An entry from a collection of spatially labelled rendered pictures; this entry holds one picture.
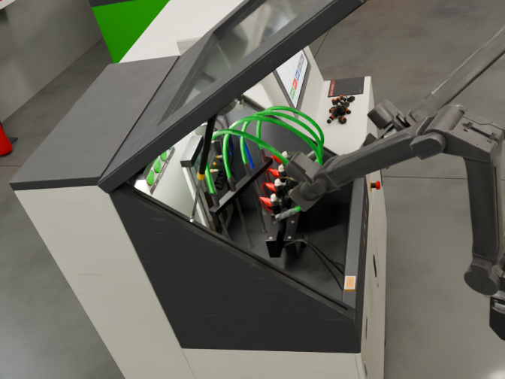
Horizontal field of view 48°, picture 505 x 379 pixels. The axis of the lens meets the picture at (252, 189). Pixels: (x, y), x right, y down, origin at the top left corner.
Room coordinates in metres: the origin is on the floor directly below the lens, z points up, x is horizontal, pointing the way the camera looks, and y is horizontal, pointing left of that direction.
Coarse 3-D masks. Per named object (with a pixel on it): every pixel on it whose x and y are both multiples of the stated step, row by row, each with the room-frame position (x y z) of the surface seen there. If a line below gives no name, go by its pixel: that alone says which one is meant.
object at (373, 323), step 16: (368, 224) 1.60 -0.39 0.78; (368, 240) 1.54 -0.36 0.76; (368, 256) 1.48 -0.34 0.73; (368, 272) 1.43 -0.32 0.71; (368, 288) 1.38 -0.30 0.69; (368, 304) 1.32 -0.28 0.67; (368, 320) 1.27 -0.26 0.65; (368, 336) 1.23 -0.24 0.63; (368, 352) 1.18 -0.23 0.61; (368, 368) 1.13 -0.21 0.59
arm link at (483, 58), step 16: (496, 32) 1.36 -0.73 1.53; (480, 48) 1.34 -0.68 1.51; (496, 48) 1.32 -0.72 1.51; (464, 64) 1.33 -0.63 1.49; (480, 64) 1.31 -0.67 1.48; (448, 80) 1.31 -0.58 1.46; (464, 80) 1.30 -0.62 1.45; (432, 96) 1.30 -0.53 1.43; (448, 96) 1.29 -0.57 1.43; (432, 112) 1.27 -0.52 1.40
